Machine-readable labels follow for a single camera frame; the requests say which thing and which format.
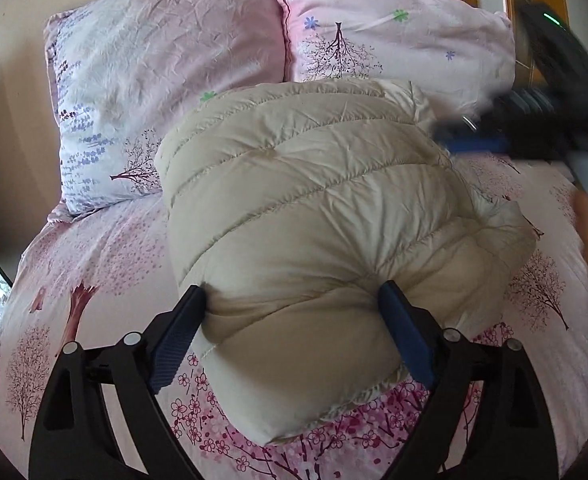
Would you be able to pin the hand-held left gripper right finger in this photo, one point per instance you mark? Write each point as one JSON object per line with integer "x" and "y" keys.
{"x": 406, "y": 335}

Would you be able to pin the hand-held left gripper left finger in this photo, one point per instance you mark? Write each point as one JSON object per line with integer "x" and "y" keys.
{"x": 176, "y": 340}

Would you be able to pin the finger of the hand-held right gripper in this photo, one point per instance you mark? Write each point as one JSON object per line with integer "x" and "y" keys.
{"x": 474, "y": 141}

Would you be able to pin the cream puffer jacket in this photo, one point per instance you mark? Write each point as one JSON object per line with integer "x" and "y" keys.
{"x": 324, "y": 190}

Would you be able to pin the pink floral bed sheet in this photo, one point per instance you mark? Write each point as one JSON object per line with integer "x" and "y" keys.
{"x": 98, "y": 270}

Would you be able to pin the pink flower print pillow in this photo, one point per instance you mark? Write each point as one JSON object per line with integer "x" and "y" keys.
{"x": 389, "y": 20}

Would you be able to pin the lavender print pillow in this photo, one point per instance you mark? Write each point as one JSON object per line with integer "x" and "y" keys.
{"x": 158, "y": 80}

